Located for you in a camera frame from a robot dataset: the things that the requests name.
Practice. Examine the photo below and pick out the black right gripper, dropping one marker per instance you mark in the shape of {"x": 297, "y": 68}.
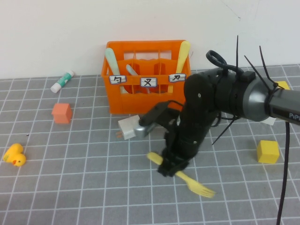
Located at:
{"x": 180, "y": 153}

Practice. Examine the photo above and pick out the yellow plastic fork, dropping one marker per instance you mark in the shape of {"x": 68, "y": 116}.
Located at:
{"x": 199, "y": 187}

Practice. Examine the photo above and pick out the grey plastic fork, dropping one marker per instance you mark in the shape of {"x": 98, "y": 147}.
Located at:
{"x": 131, "y": 69}

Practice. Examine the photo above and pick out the yellow plastic knife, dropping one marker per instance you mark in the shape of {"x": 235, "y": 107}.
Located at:
{"x": 184, "y": 54}

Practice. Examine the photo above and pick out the mint green plastic spoon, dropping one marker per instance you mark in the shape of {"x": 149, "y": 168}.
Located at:
{"x": 111, "y": 61}

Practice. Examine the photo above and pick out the orange plastic cutlery holder crate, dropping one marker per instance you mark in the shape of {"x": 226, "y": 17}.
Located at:
{"x": 140, "y": 103}

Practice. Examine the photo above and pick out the black zip tie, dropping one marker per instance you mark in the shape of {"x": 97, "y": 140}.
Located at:
{"x": 257, "y": 69}
{"x": 264, "y": 63}
{"x": 223, "y": 132}
{"x": 237, "y": 51}

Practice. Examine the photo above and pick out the white power adapter plug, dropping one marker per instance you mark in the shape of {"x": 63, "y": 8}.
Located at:
{"x": 126, "y": 126}

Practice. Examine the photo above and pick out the large yellow cube block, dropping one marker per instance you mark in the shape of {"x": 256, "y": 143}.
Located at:
{"x": 267, "y": 152}

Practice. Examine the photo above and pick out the white cube block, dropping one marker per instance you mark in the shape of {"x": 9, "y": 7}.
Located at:
{"x": 269, "y": 122}

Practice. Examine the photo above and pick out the salmon orange cube block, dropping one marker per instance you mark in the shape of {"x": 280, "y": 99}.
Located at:
{"x": 61, "y": 114}

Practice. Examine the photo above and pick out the small yellow cube block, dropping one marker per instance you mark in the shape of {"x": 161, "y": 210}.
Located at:
{"x": 282, "y": 84}

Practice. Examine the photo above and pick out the white green glue stick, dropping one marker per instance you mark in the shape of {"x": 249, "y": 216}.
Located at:
{"x": 61, "y": 81}

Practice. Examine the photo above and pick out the yellow rubber duck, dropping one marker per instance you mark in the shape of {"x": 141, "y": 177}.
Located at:
{"x": 14, "y": 155}

